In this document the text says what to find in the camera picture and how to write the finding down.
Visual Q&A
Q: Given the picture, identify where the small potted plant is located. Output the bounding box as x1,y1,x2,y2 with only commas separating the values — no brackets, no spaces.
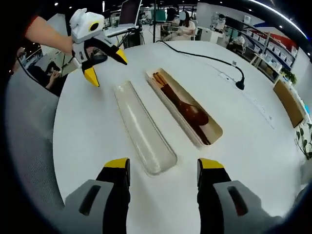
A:
279,67,298,85

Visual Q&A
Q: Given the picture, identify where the green board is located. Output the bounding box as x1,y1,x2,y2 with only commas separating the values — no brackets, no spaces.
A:
154,4,169,23

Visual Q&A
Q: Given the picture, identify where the wooden spoon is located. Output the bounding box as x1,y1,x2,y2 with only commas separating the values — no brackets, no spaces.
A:
159,82,210,127

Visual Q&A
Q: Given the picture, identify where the black monitor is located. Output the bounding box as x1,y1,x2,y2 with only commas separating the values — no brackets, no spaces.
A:
225,15,245,33

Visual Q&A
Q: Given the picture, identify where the large potted green plant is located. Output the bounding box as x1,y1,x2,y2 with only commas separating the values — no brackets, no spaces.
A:
294,122,312,159

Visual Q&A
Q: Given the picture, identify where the white laptop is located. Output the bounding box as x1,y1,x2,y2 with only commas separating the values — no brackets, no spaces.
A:
104,0,144,37

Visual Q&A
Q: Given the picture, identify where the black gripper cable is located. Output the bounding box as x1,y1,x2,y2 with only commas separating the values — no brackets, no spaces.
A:
15,52,50,85

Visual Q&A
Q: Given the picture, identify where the person's red shirt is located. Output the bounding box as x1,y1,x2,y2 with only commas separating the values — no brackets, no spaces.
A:
24,14,48,32

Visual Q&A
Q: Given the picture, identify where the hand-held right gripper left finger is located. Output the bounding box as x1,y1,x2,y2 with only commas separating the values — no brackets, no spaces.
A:
63,157,132,234

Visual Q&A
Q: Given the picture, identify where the black table cable with plug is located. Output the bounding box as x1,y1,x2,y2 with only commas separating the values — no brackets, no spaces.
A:
155,39,246,92

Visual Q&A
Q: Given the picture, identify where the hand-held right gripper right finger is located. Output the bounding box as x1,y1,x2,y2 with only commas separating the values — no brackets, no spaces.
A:
196,157,277,234

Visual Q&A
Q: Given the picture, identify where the storage shelf with white bins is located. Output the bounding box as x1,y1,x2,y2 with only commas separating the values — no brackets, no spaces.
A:
243,22,300,74

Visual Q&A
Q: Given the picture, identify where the black pole stand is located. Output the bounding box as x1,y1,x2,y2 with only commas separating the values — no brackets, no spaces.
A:
150,0,159,45

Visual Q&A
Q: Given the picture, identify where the white cabinet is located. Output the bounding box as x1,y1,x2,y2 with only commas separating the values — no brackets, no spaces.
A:
196,26,229,46

